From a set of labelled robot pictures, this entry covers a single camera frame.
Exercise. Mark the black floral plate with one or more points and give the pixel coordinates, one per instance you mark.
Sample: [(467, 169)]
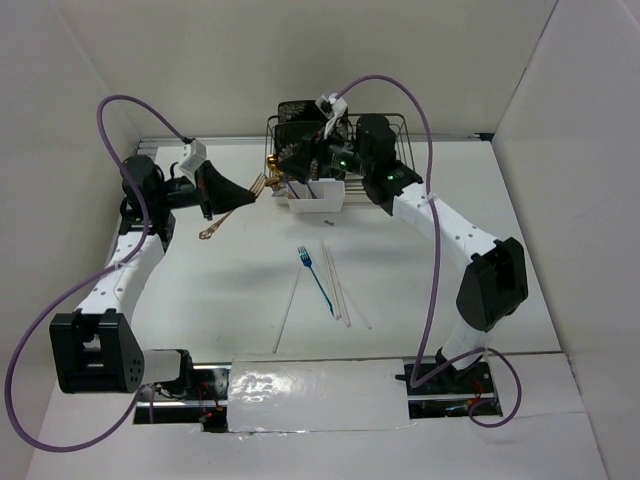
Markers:
[(288, 134), (299, 110)]

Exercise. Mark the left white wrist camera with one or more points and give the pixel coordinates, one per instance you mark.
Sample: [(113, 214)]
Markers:
[(194, 154)]

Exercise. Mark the blue fork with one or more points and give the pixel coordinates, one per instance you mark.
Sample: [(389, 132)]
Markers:
[(308, 264)]

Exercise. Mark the rear black floral plate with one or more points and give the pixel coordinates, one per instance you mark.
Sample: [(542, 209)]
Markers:
[(299, 110)]

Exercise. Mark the iridescent pink spoon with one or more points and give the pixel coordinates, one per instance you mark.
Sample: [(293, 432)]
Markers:
[(296, 190)]

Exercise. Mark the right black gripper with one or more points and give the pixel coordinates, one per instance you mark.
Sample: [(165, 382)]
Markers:
[(321, 147)]

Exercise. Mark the wire dish rack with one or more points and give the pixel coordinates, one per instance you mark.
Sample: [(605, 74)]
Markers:
[(400, 140)]

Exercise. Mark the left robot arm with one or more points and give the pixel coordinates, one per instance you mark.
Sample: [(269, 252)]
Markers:
[(94, 347)]

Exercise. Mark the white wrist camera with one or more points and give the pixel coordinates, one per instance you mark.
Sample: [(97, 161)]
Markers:
[(333, 107), (194, 154)]

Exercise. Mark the front black floral plate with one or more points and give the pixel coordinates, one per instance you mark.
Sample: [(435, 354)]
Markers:
[(288, 134)]

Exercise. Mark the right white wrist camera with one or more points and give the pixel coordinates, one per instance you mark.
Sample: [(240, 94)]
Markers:
[(333, 107)]

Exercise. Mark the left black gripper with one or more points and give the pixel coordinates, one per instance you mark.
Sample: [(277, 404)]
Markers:
[(217, 194)]

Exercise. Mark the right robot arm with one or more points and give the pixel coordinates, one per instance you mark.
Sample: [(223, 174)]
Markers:
[(494, 279)]

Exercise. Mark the white utensil caddy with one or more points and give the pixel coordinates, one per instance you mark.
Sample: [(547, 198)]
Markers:
[(325, 195)]

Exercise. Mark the gold fork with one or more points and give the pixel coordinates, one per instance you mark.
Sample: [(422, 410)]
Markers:
[(256, 189)]

